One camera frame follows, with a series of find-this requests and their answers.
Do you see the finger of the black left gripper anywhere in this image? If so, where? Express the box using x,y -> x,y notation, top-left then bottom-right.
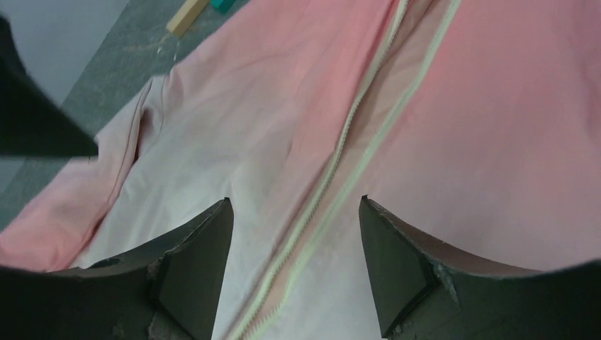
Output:
1,16 -> 99,158

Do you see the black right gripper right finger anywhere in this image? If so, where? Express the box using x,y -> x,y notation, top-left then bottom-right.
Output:
359,197 -> 600,339

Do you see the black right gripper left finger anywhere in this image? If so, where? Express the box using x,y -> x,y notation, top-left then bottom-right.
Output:
1,199 -> 234,339

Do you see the pink zip-up jacket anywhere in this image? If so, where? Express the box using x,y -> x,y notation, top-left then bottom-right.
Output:
1,1 -> 600,339

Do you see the small wooden block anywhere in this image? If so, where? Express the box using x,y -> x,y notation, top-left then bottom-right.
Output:
166,0 -> 209,38

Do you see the teal block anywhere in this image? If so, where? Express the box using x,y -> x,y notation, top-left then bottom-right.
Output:
210,0 -> 236,13

